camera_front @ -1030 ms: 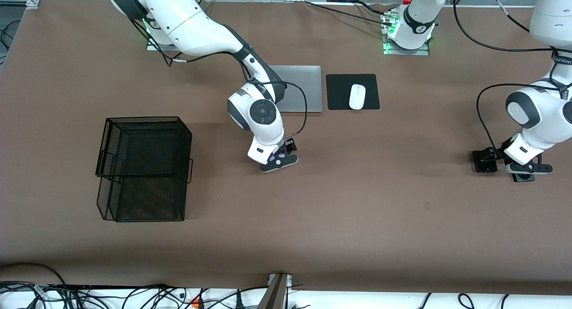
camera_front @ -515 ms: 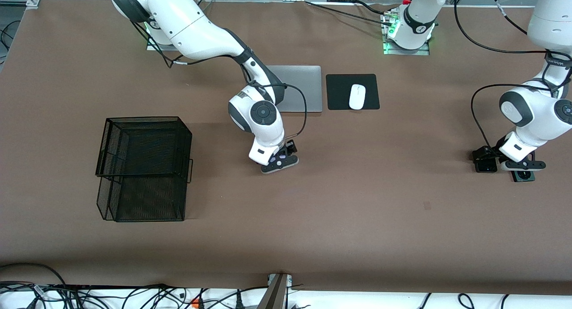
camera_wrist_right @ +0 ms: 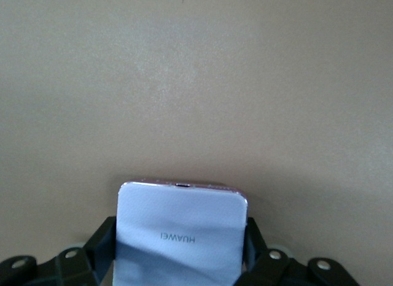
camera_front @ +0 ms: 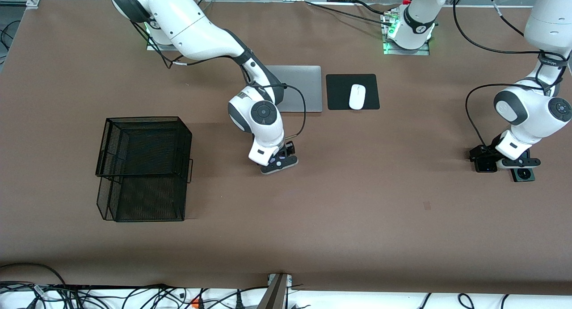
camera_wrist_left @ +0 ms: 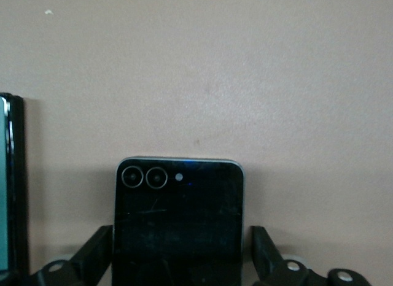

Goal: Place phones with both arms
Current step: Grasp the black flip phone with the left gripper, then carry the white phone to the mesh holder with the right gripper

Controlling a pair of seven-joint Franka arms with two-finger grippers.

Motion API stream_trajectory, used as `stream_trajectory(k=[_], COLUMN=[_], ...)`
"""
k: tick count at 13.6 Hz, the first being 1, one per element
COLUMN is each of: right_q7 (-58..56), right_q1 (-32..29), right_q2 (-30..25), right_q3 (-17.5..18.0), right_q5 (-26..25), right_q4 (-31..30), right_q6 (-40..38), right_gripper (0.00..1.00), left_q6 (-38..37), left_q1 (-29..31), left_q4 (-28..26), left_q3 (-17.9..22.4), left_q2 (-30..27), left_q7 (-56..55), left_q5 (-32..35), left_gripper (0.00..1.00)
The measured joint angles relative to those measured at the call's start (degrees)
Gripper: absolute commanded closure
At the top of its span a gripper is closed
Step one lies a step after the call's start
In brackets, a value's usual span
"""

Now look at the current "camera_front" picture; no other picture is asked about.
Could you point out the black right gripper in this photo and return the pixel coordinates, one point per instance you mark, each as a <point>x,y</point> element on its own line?
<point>289,147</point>

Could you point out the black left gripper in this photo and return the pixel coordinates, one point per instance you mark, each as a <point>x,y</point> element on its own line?
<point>484,155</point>

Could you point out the black folding phone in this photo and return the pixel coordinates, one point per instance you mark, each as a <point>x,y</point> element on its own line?
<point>485,167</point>

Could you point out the green phone round camera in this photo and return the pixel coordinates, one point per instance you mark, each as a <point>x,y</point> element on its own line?
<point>523,175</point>

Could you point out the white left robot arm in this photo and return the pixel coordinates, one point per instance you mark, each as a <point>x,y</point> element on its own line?
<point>534,121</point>

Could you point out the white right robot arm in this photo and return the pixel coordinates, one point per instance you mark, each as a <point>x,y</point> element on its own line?
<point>192,27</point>

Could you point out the silver laptop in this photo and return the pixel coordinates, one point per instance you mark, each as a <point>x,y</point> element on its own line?
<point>304,90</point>

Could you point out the black mouse pad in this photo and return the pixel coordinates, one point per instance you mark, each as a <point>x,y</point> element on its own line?
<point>337,92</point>

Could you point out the white computer mouse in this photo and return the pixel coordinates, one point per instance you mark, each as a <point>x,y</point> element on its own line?
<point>357,97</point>

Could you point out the orange plug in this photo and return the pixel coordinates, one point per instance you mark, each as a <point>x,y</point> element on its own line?
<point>195,304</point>

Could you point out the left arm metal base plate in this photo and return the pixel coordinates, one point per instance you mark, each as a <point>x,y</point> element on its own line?
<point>420,52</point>

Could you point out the aluminium profile bracket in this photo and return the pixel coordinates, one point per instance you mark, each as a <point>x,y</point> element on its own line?
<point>275,295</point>

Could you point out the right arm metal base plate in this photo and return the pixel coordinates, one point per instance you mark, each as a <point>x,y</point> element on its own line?
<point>156,48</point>

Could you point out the aluminium frame rail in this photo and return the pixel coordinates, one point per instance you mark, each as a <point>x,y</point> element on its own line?
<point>33,2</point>

